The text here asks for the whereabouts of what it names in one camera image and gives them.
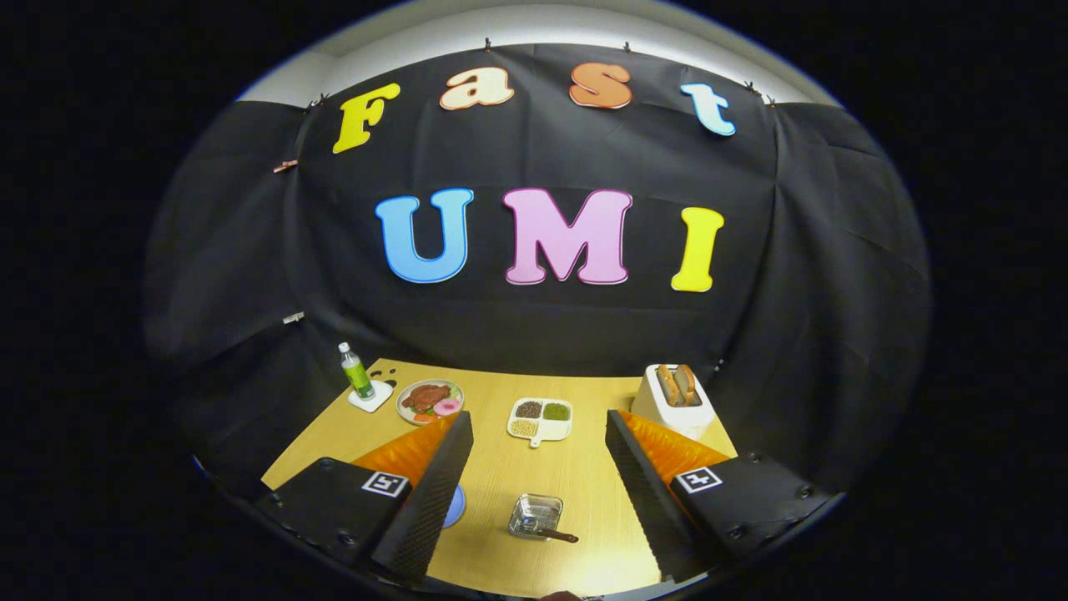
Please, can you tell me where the green drink bottle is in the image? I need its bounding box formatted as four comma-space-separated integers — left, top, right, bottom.
338, 342, 376, 402

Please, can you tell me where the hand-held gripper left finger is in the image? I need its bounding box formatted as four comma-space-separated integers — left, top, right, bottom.
253, 411, 475, 587

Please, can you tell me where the beige food plate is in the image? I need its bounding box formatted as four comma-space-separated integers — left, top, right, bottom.
395, 379, 466, 427

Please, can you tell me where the white toaster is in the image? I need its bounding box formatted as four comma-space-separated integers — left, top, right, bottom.
631, 364, 717, 442

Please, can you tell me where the white divided bean dish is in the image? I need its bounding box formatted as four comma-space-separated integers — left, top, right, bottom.
507, 397, 573, 449

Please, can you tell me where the metal drain basket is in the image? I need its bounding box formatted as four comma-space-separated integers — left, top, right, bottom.
508, 493, 564, 541

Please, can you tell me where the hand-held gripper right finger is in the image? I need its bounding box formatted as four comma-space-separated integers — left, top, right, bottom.
604, 409, 835, 583

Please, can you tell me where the white square coaster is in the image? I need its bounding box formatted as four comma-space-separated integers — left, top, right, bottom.
348, 380, 395, 414

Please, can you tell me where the brown steak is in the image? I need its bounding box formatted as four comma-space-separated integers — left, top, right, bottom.
401, 384, 451, 413

